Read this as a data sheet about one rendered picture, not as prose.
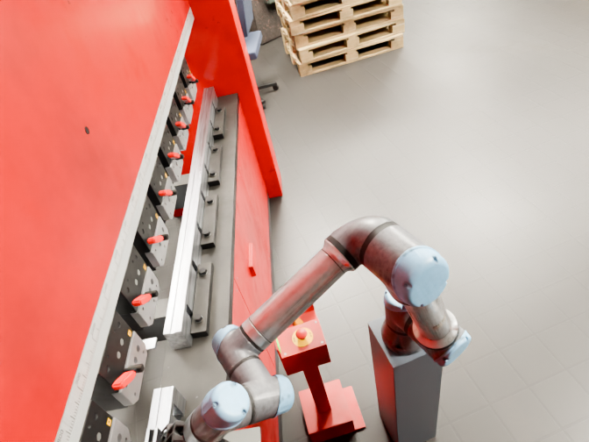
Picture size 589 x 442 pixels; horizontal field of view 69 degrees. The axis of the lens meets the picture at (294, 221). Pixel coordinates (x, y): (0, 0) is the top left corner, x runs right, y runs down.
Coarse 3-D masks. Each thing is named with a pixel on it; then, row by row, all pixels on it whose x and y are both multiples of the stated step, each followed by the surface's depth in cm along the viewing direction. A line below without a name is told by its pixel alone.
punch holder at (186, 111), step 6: (180, 78) 182; (180, 84) 180; (174, 90) 172; (180, 90) 178; (174, 96) 173; (180, 96) 177; (180, 102) 175; (180, 108) 177; (186, 108) 181; (192, 108) 191; (186, 114) 180; (192, 114) 189; (186, 120) 181
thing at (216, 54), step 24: (192, 0) 227; (216, 0) 228; (216, 24) 236; (192, 48) 244; (216, 48) 245; (240, 48) 246; (192, 72) 253; (216, 72) 255; (240, 72) 256; (240, 96) 266; (192, 120) 275; (264, 120) 291; (192, 144) 287; (264, 144) 291; (264, 168) 305
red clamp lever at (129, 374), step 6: (132, 366) 93; (138, 366) 92; (126, 372) 89; (132, 372) 89; (138, 372) 92; (120, 378) 86; (126, 378) 86; (132, 378) 89; (114, 384) 84; (120, 384) 84; (126, 384) 86
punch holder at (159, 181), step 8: (160, 168) 139; (152, 176) 130; (160, 176) 138; (168, 176) 144; (152, 184) 129; (160, 184) 137; (168, 184) 142; (152, 192) 130; (152, 200) 132; (160, 200) 134; (168, 200) 141; (160, 208) 134; (168, 208) 138; (160, 216) 137; (168, 216) 137
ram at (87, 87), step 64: (0, 0) 76; (64, 0) 99; (128, 0) 140; (0, 64) 73; (64, 64) 94; (128, 64) 129; (0, 128) 70; (64, 128) 89; (128, 128) 120; (0, 192) 68; (64, 192) 85; (128, 192) 113; (0, 256) 65; (64, 256) 81; (128, 256) 106; (0, 320) 63; (64, 320) 77; (0, 384) 61; (64, 384) 74
